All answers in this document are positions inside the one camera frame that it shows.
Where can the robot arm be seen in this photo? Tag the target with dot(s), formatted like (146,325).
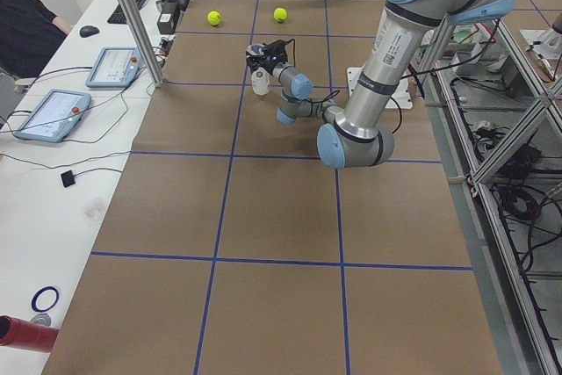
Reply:
(351,136)

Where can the black computer mouse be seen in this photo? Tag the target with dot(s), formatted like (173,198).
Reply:
(87,31)

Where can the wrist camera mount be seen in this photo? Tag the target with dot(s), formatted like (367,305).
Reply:
(276,48)

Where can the small black square pad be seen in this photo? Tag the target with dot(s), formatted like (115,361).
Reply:
(68,178)

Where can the yellow tennis ball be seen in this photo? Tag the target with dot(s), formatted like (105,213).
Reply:
(280,15)
(214,18)

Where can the tennis ball can holder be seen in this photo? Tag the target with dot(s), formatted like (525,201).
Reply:
(259,76)

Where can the teach pendant tablet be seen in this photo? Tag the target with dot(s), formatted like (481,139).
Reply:
(55,117)
(115,67)

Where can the black box device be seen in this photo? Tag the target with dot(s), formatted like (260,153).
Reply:
(168,18)

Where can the seated person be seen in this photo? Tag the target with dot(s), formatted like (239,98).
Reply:
(30,36)

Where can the far teach pendant tablet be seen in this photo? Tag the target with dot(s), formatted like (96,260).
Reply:
(115,67)

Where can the red bottle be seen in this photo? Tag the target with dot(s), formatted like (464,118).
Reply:
(25,335)

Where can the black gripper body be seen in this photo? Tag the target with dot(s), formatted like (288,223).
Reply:
(264,63)

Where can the near teach pendant tablet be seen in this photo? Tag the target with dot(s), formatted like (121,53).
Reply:
(55,117)

